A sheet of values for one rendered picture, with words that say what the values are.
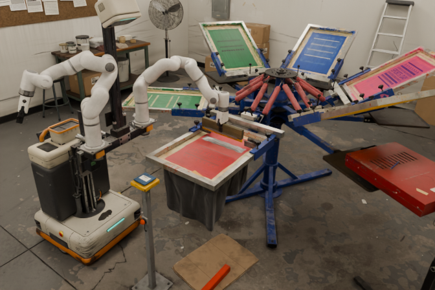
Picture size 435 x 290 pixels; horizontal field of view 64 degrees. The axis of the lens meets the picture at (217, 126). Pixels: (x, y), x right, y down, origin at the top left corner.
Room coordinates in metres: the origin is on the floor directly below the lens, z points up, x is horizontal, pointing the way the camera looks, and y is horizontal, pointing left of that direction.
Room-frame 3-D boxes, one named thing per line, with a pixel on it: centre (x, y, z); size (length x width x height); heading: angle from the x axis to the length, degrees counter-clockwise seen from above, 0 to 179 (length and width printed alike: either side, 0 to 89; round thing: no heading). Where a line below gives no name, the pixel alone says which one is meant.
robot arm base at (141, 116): (2.30, 0.56, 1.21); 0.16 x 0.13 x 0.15; 59
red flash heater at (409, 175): (1.81, -1.18, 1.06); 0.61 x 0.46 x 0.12; 26
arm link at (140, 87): (2.30, 0.55, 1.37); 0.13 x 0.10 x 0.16; 2
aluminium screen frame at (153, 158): (2.21, 0.03, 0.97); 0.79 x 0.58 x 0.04; 146
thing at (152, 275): (1.81, 0.44, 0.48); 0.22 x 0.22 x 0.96; 56
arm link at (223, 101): (2.32, 0.00, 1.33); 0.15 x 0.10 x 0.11; 92
